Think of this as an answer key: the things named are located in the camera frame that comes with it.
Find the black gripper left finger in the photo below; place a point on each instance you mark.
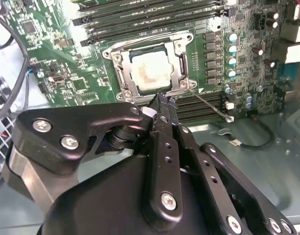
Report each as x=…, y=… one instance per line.
x=91, y=117

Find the silver-topped green CPU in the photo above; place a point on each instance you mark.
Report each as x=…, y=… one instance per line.
x=152, y=71

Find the metal socket cover frame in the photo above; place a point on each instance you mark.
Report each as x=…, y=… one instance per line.
x=127, y=73

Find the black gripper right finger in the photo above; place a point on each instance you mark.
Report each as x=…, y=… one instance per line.
x=213, y=193

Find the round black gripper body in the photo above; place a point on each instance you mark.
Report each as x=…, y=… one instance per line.
x=103, y=208

